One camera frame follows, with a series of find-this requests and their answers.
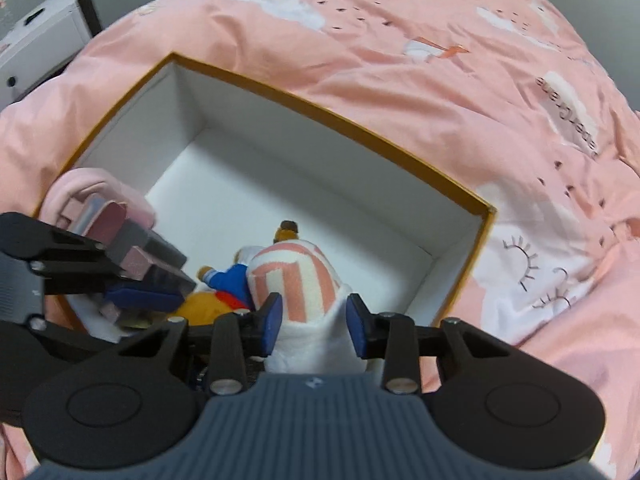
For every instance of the mauve pink case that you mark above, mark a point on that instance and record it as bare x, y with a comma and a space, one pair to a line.
112, 220

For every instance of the pink striped white sock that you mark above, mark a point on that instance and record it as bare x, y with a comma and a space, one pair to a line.
295, 285

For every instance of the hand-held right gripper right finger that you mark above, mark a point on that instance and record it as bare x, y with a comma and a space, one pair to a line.
356, 327

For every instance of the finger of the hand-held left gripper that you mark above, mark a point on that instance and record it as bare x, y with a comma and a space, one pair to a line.
145, 301
60, 247

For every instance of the light pink cloth pouch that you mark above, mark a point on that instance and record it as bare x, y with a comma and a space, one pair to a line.
100, 185

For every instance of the orange cardboard box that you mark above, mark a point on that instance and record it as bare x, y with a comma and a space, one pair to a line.
300, 170

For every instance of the plush doll with blue clothes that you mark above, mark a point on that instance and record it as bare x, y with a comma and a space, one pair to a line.
227, 280

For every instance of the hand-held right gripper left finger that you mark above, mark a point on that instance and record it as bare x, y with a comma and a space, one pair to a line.
272, 322

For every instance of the pink printed blanket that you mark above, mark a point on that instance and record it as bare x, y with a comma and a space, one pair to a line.
400, 60

